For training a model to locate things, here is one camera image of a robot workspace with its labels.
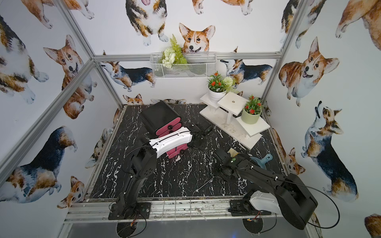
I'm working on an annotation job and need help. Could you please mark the pink drawer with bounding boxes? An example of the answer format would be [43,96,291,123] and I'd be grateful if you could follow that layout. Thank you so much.
[166,144,188,159]
[156,123,182,137]
[156,117,182,137]

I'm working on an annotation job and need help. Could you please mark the pink top drawer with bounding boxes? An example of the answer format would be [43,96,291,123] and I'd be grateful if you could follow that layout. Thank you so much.
[156,117,182,137]

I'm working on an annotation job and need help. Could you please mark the pink bottom drawer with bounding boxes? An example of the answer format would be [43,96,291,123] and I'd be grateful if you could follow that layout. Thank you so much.
[166,144,188,159]

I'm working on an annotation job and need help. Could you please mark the dark blue pencil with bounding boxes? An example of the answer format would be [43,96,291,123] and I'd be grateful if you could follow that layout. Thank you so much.
[195,176,215,192]

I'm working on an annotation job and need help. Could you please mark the black drawer cabinet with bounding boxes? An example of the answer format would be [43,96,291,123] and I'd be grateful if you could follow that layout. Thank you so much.
[140,101,181,138]

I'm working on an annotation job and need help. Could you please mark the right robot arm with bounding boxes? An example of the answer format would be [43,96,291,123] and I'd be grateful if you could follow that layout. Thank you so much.
[212,149,318,230]

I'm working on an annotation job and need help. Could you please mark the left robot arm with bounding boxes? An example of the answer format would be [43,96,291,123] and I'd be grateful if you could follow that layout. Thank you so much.
[109,122,213,220]

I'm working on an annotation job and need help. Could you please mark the white tiered display stand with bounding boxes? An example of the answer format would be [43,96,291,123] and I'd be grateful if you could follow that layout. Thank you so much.
[200,91,270,149]

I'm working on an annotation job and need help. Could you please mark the white pot red flowers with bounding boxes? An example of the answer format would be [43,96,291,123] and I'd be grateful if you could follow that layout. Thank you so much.
[207,71,236,103]

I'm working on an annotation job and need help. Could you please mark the green pot red flowers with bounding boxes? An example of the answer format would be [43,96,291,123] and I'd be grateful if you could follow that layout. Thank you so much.
[241,95,263,125]

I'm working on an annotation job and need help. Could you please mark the green fern white flowers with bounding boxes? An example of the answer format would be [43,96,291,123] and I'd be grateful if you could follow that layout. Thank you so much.
[159,35,188,69]

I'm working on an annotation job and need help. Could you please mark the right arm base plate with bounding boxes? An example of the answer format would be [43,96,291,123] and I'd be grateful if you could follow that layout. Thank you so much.
[228,199,272,217]

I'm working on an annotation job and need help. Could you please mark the white wire wall basket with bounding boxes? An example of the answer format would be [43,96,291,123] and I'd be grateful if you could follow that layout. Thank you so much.
[150,52,217,79]

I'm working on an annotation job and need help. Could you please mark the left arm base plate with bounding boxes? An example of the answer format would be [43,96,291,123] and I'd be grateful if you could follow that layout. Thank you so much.
[108,202,151,220]

